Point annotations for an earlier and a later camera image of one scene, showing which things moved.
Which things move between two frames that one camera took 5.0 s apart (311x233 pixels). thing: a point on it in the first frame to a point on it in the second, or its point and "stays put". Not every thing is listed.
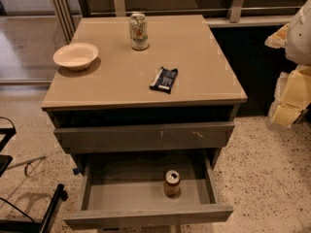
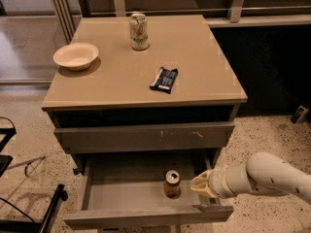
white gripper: x=299 y=38 to x=218 y=182
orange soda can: x=171 y=185 stays put
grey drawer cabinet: x=145 y=106 stays put
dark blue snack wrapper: x=164 y=80 stays put
